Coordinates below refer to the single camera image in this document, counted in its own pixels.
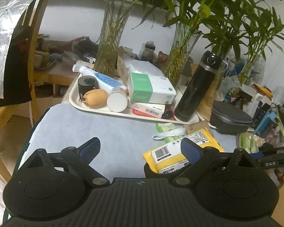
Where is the green white tissue box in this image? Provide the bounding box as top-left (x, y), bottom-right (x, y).
top-left (127, 72), bottom-right (177, 105)

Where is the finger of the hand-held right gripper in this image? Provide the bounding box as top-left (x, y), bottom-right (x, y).
top-left (250, 152), bottom-right (284, 170)
top-left (260, 146), bottom-right (284, 155)

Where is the white elastic strap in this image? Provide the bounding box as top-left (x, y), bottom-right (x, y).
top-left (153, 127), bottom-right (186, 140)

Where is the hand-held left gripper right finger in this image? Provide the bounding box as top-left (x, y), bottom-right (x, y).
top-left (174, 138), bottom-right (261, 186)

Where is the red flat packet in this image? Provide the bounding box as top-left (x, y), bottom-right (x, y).
top-left (132, 108), bottom-right (157, 119)

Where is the green wet wipes pack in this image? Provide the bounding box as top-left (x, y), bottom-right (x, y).
top-left (156, 122), bottom-right (186, 144)

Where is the white blue spray bottle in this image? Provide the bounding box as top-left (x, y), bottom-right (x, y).
top-left (72, 64), bottom-right (128, 93)

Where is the white plastic bag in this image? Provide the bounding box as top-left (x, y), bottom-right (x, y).
top-left (119, 58), bottom-right (165, 81)

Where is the white lidded jar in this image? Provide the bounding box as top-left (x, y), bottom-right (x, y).
top-left (106, 87), bottom-right (129, 113)

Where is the black round container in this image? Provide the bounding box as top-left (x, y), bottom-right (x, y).
top-left (78, 75), bottom-right (97, 98)

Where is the tan egg-shaped sponge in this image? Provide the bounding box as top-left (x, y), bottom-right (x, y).
top-left (81, 89), bottom-right (109, 108)

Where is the white carton box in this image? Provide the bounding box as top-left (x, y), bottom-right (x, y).
top-left (241, 84), bottom-right (273, 117)

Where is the black cloth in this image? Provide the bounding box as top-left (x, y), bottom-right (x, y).
top-left (0, 26), bottom-right (34, 110)

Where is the bamboo in small glass vase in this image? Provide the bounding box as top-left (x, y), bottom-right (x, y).
top-left (202, 5), bottom-right (284, 87)

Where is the pink white flat box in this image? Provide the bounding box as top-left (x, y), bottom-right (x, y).
top-left (128, 102), bottom-right (166, 119)

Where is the grey zip case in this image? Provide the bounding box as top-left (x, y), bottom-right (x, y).
top-left (209, 100), bottom-right (253, 134)

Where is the wooden side table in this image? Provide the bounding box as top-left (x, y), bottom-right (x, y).
top-left (33, 39), bottom-right (82, 100)

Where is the yellow packet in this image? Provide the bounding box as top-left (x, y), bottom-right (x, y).
top-left (142, 128), bottom-right (225, 174)

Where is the silver foil sheet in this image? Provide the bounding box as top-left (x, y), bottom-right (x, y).
top-left (0, 0), bottom-right (51, 100)

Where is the wooden chair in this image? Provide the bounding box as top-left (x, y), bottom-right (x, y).
top-left (0, 0), bottom-right (60, 182)

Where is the tall bamboo in glass vase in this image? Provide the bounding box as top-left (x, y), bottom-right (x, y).
top-left (82, 0), bottom-right (173, 77)

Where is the bamboo in flared glass vase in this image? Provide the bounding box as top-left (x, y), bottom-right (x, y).
top-left (133, 0), bottom-right (270, 86)

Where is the yellow orange pouch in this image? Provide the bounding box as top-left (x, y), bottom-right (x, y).
top-left (252, 83), bottom-right (274, 99)

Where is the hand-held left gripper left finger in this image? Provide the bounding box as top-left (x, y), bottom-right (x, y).
top-left (21, 137), bottom-right (110, 187)

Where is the beige tray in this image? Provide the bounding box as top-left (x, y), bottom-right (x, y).
top-left (69, 72), bottom-right (200, 125)

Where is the black thermos bottle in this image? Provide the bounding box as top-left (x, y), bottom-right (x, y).
top-left (174, 51), bottom-right (222, 122)

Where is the blue box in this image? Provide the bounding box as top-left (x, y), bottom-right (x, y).
top-left (253, 111), bottom-right (278, 136)

